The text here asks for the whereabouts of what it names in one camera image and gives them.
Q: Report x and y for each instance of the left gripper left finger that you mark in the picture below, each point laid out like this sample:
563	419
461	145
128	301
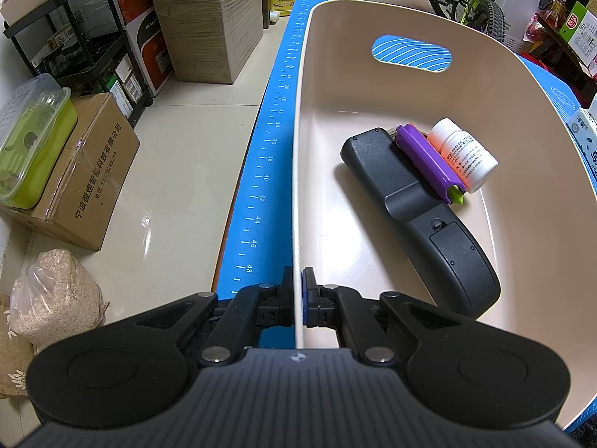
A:
258	316

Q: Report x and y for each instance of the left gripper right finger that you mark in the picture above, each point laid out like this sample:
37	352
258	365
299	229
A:
352	318

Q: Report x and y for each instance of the black remote control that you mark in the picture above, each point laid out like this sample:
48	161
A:
449	260

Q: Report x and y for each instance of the purple orange folding toy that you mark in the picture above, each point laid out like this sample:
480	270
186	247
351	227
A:
435	170

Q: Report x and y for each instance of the white medicine bottle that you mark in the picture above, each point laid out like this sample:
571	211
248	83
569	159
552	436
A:
468	158

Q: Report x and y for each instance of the beige plastic storage bin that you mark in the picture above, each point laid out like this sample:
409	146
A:
428	160

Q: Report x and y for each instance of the blue silicone baking mat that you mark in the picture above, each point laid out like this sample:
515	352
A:
266	172

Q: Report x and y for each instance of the plastic bag of grain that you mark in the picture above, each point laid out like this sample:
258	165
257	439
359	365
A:
54	299

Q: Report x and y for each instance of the cardboard box on floor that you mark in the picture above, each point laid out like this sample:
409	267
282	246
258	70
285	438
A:
80	196

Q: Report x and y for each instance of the green plastic container with lid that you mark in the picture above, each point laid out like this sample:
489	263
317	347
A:
36	122

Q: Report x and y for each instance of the stacked large cardboard boxes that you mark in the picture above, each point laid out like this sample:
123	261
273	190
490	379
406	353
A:
210	41

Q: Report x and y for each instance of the tissue pack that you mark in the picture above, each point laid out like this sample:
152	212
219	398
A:
583	129

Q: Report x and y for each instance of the black metal shelf rack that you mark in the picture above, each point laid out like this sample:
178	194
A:
82	44

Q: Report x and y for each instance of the green white carton box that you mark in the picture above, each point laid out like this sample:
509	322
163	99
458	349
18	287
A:
579	31

